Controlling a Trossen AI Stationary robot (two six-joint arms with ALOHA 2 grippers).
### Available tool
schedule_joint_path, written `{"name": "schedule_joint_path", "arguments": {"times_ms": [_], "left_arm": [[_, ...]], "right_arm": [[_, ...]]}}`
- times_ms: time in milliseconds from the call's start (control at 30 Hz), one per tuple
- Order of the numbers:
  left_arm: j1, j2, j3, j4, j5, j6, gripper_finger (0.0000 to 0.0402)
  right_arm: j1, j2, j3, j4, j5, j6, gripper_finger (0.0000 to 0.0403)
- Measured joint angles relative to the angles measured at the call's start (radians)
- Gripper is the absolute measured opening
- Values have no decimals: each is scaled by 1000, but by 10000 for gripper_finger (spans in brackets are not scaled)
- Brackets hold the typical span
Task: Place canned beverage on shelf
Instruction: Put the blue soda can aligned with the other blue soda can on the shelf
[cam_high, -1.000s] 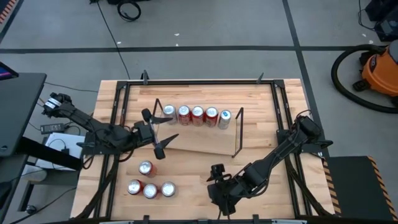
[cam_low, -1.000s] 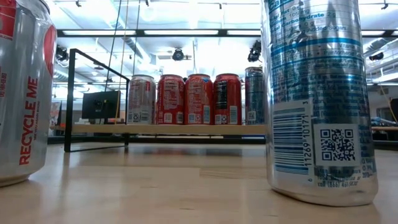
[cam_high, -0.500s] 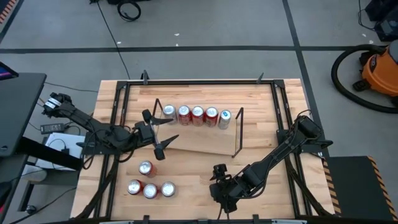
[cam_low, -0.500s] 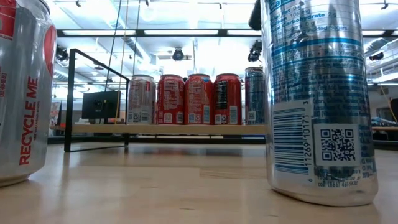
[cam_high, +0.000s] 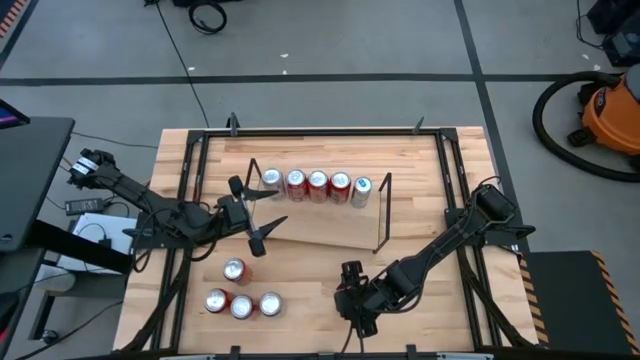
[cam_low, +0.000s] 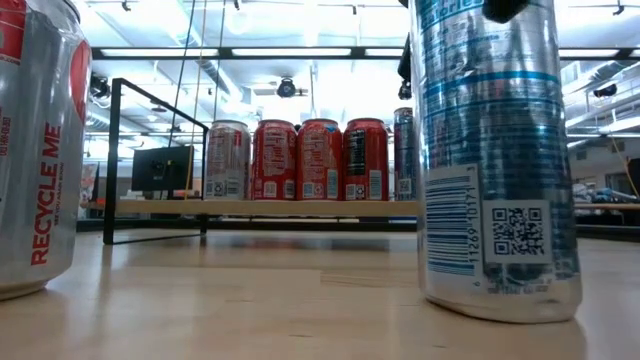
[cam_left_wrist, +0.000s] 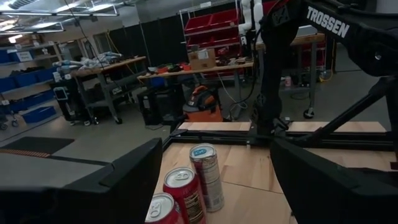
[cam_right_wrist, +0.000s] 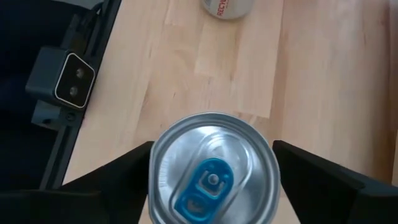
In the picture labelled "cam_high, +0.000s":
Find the silver diet cola can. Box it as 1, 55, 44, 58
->
261, 167, 286, 201
229, 294, 256, 322

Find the black floor cable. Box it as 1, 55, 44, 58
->
144, 0, 211, 129

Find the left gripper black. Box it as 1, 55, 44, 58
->
217, 174, 290, 259

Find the orange shop vacuum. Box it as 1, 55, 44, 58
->
531, 70, 640, 184
567, 63, 640, 171

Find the coiled black cable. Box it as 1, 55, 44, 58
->
187, 0, 229, 36

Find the hazard striped floor strip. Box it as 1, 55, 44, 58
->
0, 0, 32, 40

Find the monitor screen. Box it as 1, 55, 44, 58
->
0, 98, 31, 130

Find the black equipment case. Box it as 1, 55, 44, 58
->
585, 0, 640, 69

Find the black desk beam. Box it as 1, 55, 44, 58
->
27, 218, 135, 275

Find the black power adapter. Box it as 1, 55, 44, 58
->
64, 197, 105, 217

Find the silver blue energy drink can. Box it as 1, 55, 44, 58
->
350, 175, 374, 210

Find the black desk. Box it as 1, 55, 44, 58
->
0, 116, 76, 254

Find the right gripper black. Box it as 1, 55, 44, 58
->
333, 259, 384, 339

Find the black mat with hazard stripes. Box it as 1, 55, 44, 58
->
518, 249, 640, 357

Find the wooden shelf with wire frame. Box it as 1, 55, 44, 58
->
235, 157, 394, 255

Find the white box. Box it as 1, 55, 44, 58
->
56, 212, 139, 275

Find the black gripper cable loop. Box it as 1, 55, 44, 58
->
341, 324, 365, 354

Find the black aluminium table frame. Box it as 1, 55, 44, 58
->
119, 112, 544, 360

